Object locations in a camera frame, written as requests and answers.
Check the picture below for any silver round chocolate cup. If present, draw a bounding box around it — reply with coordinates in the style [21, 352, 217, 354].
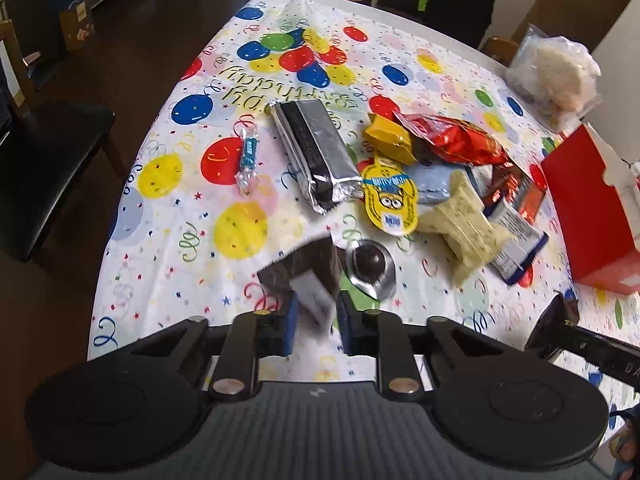
[345, 238, 396, 301]

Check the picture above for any white blue snack packet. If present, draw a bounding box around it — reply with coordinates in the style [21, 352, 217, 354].
[484, 200, 549, 285]

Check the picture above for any dark brown snack packet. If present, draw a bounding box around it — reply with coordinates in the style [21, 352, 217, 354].
[257, 234, 343, 336]

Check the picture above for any cream patterned snack packet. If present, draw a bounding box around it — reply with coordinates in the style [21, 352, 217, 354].
[416, 170, 513, 287]

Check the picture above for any yellow minion snack pack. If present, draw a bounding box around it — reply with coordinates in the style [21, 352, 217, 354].
[361, 155, 418, 236]

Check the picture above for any blue candy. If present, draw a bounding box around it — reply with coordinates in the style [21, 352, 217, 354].
[235, 126, 259, 195]

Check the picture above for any light blue snack packet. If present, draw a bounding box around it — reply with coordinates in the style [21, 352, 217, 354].
[404, 160, 462, 205]

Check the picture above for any silver black cookie pack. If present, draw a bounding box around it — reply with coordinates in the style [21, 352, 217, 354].
[269, 100, 363, 214]

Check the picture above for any yellow snack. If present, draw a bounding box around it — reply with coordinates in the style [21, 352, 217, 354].
[363, 114, 416, 166]

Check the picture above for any red snack bag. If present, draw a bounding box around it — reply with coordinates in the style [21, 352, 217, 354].
[394, 112, 509, 166]

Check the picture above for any clear bag of snacks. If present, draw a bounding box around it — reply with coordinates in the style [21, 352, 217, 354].
[504, 25, 601, 133]

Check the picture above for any red white cardboard box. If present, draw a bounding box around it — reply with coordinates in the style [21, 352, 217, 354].
[541, 124, 639, 295]

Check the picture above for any balloon birthday tablecloth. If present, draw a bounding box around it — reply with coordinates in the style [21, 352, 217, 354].
[88, 0, 639, 385]

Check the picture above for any black dining chair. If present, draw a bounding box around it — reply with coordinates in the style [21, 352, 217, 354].
[1, 21, 127, 262]

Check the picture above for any wooden door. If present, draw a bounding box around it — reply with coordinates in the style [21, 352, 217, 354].
[511, 0, 630, 51]

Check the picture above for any brown paper bag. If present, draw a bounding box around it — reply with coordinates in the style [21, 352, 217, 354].
[58, 0, 96, 52]

